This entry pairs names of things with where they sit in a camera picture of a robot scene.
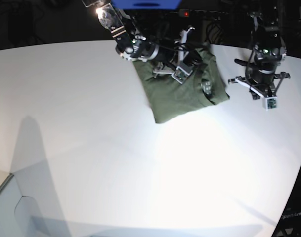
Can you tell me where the blue box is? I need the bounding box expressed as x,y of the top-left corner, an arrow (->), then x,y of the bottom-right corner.
112,0 -> 181,9

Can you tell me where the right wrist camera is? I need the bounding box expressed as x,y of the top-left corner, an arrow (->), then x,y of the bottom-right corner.
171,66 -> 193,84

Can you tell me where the green t-shirt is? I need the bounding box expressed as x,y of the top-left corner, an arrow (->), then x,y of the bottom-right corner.
133,50 -> 230,124

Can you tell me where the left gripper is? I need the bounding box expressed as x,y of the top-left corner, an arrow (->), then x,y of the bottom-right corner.
228,72 -> 291,100

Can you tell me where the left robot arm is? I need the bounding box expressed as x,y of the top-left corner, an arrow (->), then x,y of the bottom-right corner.
228,0 -> 290,108

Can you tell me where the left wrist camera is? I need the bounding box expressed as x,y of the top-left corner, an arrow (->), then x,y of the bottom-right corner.
263,96 -> 277,111

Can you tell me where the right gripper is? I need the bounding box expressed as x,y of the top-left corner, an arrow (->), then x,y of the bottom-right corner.
153,26 -> 203,77

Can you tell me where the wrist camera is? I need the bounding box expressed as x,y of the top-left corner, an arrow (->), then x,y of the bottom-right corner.
263,96 -> 277,111
171,66 -> 193,84

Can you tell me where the black power strip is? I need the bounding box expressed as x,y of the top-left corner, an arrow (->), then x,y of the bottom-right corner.
178,9 -> 229,21

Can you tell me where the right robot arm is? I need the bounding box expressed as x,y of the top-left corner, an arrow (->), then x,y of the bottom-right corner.
82,0 -> 204,84

